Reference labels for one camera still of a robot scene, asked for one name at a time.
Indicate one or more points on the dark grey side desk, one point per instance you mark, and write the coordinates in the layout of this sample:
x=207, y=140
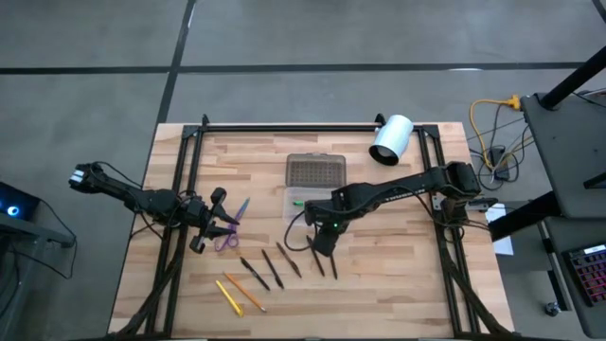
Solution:
x=563, y=156
x=592, y=322

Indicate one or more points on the computer with blue light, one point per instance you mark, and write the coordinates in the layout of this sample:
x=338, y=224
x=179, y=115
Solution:
x=19, y=203

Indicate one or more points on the black diagonal pole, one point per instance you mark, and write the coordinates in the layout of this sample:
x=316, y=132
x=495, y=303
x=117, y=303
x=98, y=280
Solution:
x=573, y=78

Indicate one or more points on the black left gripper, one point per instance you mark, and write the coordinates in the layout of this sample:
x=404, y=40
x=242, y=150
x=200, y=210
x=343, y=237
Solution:
x=207, y=215

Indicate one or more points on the brown pen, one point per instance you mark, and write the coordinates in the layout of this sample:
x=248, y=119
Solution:
x=289, y=259

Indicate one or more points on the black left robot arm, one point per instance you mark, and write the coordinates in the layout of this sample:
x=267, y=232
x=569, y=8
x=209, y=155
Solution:
x=147, y=199

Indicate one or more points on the clear plastic container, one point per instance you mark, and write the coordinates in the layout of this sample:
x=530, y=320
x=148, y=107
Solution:
x=315, y=170

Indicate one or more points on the black pen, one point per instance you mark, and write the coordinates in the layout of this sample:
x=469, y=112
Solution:
x=272, y=269
x=254, y=274
x=318, y=265
x=333, y=269

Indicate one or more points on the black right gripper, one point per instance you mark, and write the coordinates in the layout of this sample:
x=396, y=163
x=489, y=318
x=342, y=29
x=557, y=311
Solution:
x=326, y=218

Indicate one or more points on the black desk beam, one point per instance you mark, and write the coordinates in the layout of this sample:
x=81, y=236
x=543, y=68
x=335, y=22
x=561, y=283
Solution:
x=525, y=215

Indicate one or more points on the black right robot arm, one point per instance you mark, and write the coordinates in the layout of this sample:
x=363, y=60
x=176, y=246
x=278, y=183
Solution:
x=402, y=189

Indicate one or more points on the black power adapter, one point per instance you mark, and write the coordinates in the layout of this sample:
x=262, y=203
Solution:
x=498, y=156

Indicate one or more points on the grey equipment cart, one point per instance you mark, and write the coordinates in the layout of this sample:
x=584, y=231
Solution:
x=42, y=232

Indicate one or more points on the backlit keyboard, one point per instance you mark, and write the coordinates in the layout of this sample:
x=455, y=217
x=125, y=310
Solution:
x=589, y=274

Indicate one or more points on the white cylindrical spot lamp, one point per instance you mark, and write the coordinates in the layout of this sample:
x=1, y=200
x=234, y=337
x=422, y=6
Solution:
x=393, y=135

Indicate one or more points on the white paper sheet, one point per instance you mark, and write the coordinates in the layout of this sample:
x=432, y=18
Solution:
x=504, y=246

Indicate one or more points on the grey caster wheel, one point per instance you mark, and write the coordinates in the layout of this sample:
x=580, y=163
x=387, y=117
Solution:
x=552, y=309

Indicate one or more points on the yellow highlighter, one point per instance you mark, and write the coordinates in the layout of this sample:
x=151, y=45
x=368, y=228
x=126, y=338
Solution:
x=229, y=299

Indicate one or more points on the purple scissors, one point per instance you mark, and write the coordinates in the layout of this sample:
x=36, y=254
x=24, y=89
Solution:
x=241, y=210

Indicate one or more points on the orange pencil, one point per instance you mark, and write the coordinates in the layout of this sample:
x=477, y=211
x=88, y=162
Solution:
x=244, y=292

